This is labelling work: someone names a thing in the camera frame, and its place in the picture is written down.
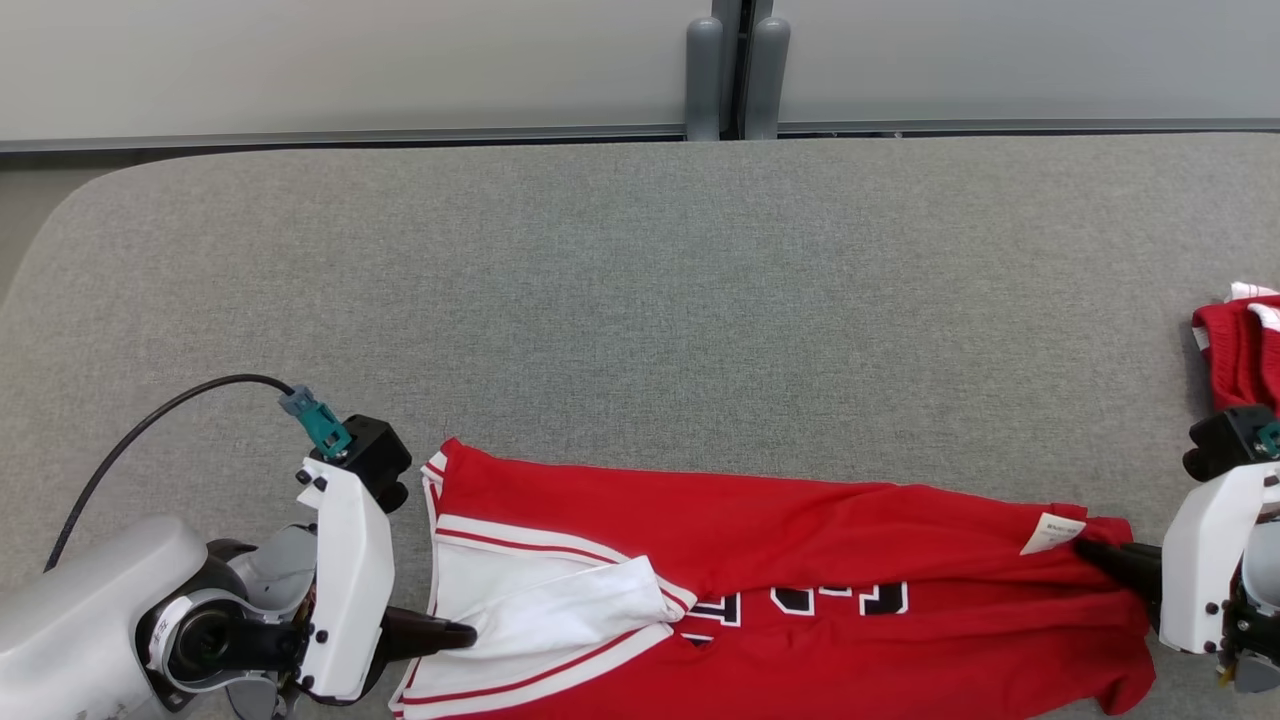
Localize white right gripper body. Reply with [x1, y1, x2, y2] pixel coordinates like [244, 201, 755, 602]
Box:
[1159, 461, 1280, 653]

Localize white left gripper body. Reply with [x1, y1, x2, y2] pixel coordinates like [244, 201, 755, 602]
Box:
[294, 457, 397, 704]

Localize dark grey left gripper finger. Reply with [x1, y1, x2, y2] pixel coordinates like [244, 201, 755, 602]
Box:
[384, 606, 479, 662]

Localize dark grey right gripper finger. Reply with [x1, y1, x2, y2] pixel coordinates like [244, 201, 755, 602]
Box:
[1074, 539, 1167, 602]

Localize red jersey garment white panels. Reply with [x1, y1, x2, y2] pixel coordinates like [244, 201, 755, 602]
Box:
[390, 437, 1159, 720]

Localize red garment white stripes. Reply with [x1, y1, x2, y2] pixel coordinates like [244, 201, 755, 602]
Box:
[1190, 281, 1280, 413]

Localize grey partition base rail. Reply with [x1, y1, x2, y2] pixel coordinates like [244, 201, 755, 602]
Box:
[778, 117, 1280, 138]
[0, 123, 691, 154]

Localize grey rounded partition post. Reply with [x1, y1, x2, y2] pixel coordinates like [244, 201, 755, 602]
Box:
[745, 16, 792, 141]
[685, 16, 724, 142]

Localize grey upright partition frame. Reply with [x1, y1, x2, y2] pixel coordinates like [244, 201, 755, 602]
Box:
[711, 0, 774, 141]

